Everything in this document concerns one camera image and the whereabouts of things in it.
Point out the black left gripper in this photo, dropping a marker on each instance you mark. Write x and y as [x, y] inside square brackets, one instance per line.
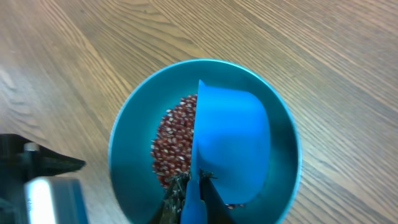
[23, 160]

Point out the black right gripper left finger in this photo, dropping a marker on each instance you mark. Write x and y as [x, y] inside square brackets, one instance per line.
[170, 208]

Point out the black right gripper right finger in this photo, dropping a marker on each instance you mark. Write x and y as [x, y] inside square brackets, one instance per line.
[216, 209]

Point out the red beans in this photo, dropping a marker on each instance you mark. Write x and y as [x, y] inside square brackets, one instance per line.
[171, 149]

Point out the blue bowl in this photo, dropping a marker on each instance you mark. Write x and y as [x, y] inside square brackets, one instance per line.
[135, 184]

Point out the blue plastic scoop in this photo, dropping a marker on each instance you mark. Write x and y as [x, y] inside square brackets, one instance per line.
[232, 142]

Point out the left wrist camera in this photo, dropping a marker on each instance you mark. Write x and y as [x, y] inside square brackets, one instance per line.
[55, 200]

